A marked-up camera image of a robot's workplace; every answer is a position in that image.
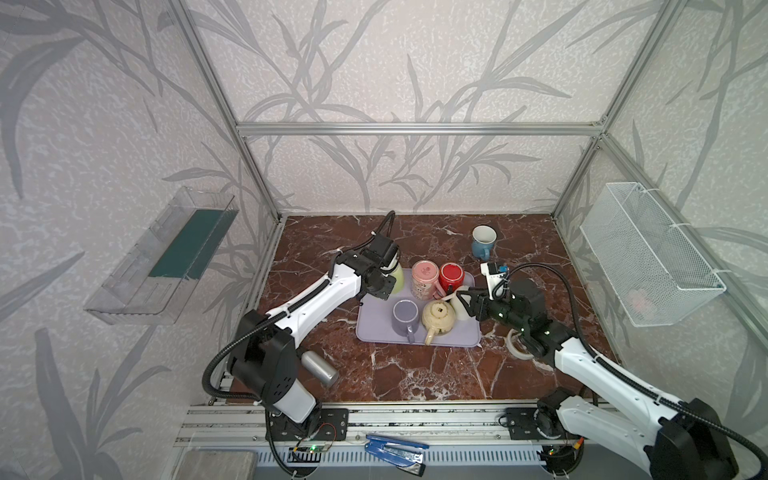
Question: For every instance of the purple mug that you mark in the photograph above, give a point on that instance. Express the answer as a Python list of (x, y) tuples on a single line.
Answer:
[(406, 319)]

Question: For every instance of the blue stapler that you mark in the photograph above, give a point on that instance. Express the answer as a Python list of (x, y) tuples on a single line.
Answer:
[(407, 456)]

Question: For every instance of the clear plastic wall bin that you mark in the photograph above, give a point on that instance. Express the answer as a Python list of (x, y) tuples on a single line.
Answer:
[(156, 279)]

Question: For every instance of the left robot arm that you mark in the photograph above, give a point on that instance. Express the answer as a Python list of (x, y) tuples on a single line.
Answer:
[(261, 363)]

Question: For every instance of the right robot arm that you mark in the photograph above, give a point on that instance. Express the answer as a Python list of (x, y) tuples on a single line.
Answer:
[(666, 437)]

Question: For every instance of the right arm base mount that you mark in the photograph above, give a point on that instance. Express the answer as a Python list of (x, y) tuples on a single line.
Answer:
[(528, 422)]

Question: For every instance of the red mug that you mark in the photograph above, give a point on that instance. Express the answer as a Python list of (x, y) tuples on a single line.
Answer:
[(451, 277)]

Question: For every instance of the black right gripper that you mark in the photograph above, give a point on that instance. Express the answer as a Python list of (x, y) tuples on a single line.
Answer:
[(482, 303)]

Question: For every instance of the aluminium frame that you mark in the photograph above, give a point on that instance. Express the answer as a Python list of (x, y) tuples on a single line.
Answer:
[(237, 132)]

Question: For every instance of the lavender plastic tray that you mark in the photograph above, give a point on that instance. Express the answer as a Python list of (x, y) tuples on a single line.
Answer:
[(375, 316)]

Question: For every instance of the clear tape roll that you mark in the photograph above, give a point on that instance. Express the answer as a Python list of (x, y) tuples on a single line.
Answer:
[(515, 347)]

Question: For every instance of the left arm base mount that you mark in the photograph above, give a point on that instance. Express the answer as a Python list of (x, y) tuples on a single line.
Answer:
[(324, 424)]

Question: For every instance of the blue mug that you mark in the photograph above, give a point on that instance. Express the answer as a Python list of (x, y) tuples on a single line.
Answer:
[(483, 241)]

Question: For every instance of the light green mug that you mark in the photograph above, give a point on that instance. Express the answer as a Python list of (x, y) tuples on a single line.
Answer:
[(398, 275)]

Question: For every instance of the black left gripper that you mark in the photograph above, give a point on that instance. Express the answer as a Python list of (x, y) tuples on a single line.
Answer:
[(383, 282)]

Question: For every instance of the silver metal can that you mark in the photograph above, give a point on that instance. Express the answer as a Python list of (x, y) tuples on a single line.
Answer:
[(319, 368)]

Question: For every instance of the white wire basket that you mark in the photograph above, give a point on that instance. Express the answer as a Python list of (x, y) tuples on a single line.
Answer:
[(658, 275)]

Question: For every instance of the white mug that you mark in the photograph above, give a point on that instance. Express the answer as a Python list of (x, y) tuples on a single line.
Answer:
[(460, 301)]

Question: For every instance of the pink patterned mug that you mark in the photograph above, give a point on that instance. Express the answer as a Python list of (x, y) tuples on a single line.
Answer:
[(425, 283)]

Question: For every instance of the green circuit board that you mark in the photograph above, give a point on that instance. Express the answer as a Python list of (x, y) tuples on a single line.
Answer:
[(309, 452)]

